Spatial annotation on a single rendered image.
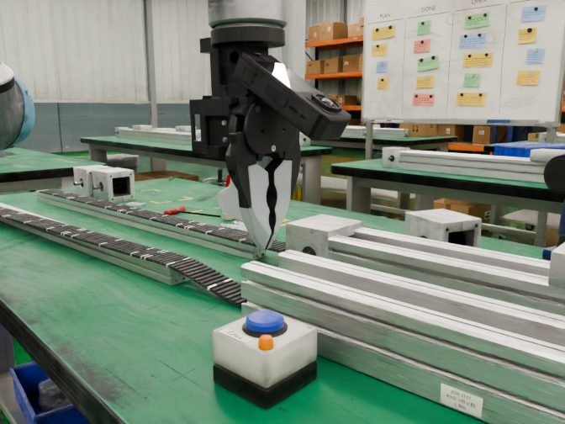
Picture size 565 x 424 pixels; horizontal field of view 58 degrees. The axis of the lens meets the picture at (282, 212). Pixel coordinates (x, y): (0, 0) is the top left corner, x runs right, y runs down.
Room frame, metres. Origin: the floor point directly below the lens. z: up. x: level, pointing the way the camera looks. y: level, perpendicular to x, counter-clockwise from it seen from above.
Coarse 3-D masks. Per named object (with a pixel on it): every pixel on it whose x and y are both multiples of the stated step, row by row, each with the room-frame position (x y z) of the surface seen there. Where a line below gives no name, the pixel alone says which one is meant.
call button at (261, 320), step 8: (256, 312) 0.51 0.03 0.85; (264, 312) 0.51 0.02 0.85; (272, 312) 0.51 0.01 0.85; (248, 320) 0.49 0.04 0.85; (256, 320) 0.49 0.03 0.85; (264, 320) 0.49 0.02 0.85; (272, 320) 0.49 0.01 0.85; (280, 320) 0.49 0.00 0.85; (248, 328) 0.49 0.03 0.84; (256, 328) 0.48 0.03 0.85; (264, 328) 0.48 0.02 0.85; (272, 328) 0.48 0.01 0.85; (280, 328) 0.49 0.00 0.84
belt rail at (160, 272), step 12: (0, 204) 1.34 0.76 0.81; (24, 228) 1.18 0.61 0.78; (36, 228) 1.15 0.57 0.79; (60, 240) 1.05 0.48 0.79; (72, 240) 1.01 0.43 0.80; (84, 252) 0.98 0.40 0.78; (96, 252) 0.95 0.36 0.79; (108, 252) 0.92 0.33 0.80; (120, 264) 0.89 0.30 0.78; (132, 264) 0.87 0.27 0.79; (144, 264) 0.84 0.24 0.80; (156, 264) 0.82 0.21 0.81; (156, 276) 0.82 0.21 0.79; (168, 276) 0.81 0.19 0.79; (180, 276) 0.81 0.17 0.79
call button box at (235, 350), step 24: (216, 336) 0.49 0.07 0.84; (240, 336) 0.48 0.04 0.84; (288, 336) 0.48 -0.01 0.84; (312, 336) 0.49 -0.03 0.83; (216, 360) 0.49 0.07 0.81; (240, 360) 0.46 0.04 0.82; (264, 360) 0.44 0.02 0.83; (288, 360) 0.46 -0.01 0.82; (312, 360) 0.49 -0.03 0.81; (240, 384) 0.46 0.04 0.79; (264, 384) 0.44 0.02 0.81; (288, 384) 0.46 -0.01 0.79; (264, 408) 0.44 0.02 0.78
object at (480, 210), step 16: (400, 128) 5.16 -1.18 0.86; (416, 128) 5.02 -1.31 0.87; (432, 128) 5.02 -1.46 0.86; (144, 176) 4.57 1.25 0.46; (160, 176) 4.56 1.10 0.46; (176, 176) 4.55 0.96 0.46; (192, 176) 4.53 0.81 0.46; (448, 208) 4.33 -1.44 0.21; (464, 208) 4.22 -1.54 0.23; (480, 208) 4.32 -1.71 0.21
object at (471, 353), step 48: (288, 288) 0.58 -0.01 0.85; (336, 288) 0.55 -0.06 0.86; (384, 288) 0.58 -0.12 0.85; (432, 288) 0.55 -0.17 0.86; (336, 336) 0.54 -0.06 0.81; (384, 336) 0.49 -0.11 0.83; (432, 336) 0.47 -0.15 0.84; (480, 336) 0.43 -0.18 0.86; (528, 336) 0.47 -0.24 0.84; (432, 384) 0.46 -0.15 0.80; (480, 384) 0.44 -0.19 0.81; (528, 384) 0.40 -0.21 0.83
